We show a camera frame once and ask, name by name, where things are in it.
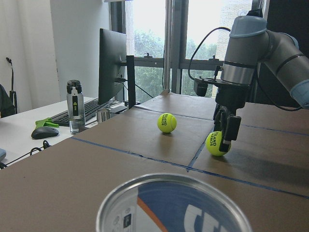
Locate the clear water bottle black lid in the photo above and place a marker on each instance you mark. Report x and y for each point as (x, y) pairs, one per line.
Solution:
(75, 102)

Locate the aluminium frame post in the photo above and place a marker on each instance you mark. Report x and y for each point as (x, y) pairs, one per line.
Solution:
(167, 47)

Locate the black computer monitor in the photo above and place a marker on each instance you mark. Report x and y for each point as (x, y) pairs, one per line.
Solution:
(112, 52)

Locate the steel cup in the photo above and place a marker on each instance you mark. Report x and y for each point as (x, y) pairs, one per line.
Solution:
(103, 115)

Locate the green plastic tool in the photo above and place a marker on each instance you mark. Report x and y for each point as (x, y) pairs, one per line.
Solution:
(46, 122)

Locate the clear tennis ball can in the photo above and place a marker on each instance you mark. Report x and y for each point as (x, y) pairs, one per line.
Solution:
(169, 203)

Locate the black computer mouse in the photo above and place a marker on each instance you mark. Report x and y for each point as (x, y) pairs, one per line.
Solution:
(44, 132)

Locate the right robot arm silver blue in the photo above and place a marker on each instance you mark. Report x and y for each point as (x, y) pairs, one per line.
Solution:
(251, 43)

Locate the yellow tennis ball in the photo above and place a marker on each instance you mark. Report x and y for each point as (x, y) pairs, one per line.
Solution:
(167, 122)
(213, 143)

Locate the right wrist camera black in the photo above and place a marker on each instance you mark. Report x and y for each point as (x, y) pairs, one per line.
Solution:
(201, 85)

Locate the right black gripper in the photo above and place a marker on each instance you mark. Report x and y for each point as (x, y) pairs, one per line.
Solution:
(232, 97)

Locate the black monitor stand post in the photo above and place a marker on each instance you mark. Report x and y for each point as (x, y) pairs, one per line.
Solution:
(131, 81)

